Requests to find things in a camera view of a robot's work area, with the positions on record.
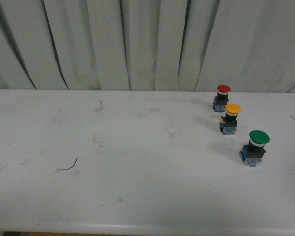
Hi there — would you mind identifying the yellow push button switch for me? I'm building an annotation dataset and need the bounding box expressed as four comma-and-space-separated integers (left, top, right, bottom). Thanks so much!
219, 103, 241, 135

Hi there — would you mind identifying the white curtain backdrop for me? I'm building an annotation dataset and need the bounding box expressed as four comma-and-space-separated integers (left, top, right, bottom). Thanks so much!
0, 0, 295, 93

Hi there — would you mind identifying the red push button switch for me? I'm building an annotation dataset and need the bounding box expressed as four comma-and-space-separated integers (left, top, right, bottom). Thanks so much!
213, 85, 231, 112

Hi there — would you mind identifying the green push button switch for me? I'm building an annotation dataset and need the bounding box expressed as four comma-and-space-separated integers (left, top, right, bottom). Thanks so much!
240, 130, 270, 167

